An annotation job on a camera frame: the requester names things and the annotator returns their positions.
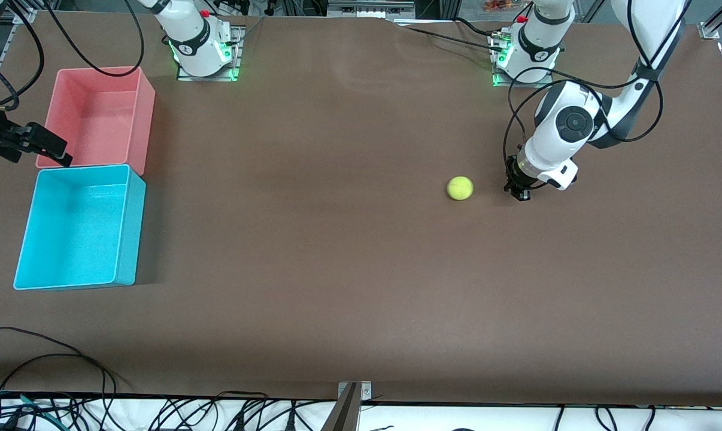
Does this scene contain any blue plastic bin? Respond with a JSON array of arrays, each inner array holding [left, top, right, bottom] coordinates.
[[13, 163, 147, 292]]

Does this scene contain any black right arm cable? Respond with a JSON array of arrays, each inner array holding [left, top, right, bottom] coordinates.
[[0, 0, 45, 112], [47, 0, 145, 77]]

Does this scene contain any dark camera stand pole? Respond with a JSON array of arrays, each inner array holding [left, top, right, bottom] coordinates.
[[320, 383, 362, 431]]

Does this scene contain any black base power cable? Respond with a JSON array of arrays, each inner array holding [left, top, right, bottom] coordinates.
[[397, 17, 505, 52]]

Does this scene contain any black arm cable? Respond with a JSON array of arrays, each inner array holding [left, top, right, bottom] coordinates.
[[503, 60, 665, 180], [0, 0, 45, 112], [47, 0, 145, 77]]

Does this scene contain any aluminium frame rail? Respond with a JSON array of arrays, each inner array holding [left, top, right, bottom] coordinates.
[[327, 0, 415, 19]]

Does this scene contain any aluminium side rail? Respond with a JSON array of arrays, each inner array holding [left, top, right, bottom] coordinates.
[[0, 7, 38, 90]]

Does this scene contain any pink plastic bin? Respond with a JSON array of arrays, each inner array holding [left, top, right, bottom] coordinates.
[[35, 66, 156, 177]]

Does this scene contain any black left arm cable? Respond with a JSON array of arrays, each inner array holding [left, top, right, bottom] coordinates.
[[503, 60, 665, 180]]

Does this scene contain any thin black cable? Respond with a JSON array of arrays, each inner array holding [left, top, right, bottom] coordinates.
[[0, 353, 108, 399], [0, 326, 119, 399]]

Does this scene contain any aluminium corner profile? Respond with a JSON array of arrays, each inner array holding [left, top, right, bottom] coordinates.
[[699, 0, 722, 41]]

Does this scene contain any small metal bracket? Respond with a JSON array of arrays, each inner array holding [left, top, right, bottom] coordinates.
[[338, 381, 372, 400]]

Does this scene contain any yellow tennis ball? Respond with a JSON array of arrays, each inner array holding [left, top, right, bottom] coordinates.
[[447, 175, 475, 201]]

